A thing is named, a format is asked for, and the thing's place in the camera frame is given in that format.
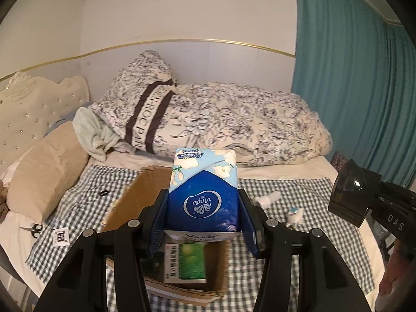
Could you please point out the small white bottle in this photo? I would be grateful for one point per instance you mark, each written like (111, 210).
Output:
(268, 199)

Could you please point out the bed with cream sheet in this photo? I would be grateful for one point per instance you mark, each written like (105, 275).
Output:
(19, 230)

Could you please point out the blue grey pillow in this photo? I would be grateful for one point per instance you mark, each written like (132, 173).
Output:
(65, 117)

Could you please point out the dark patterned box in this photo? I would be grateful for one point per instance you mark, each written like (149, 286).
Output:
(339, 161)

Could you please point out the small printed sachet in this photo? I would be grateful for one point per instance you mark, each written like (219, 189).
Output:
(61, 235)

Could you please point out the green medicine box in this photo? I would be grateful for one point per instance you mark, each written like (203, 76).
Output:
(185, 263)

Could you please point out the white plush toy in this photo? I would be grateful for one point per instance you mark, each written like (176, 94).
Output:
(294, 216)

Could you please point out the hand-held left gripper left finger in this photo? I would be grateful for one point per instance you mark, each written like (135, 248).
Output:
(158, 222)

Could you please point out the brown cardboard box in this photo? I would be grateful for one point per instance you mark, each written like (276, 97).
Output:
(133, 198)

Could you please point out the light green towel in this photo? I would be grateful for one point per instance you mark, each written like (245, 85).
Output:
(94, 133)

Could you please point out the checkered cloth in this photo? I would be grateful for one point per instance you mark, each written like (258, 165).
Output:
(292, 266)

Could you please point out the teal curtain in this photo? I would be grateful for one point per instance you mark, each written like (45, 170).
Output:
(351, 81)

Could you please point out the person's right forearm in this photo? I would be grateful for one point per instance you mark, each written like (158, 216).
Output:
(396, 282)

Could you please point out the floral patterned duvet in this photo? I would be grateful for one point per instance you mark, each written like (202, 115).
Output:
(247, 120)

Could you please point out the black round device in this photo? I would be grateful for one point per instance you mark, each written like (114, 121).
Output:
(351, 195)

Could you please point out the beige pillow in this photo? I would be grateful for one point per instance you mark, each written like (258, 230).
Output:
(45, 172)

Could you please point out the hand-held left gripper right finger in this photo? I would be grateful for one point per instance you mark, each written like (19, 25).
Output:
(248, 224)

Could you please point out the white tufted headboard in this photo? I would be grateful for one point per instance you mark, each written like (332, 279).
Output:
(29, 110)

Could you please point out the floral pillow with dark stripe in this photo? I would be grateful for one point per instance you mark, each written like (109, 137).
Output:
(136, 104)

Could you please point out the blue tissue pack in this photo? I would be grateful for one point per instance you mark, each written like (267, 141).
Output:
(204, 195)

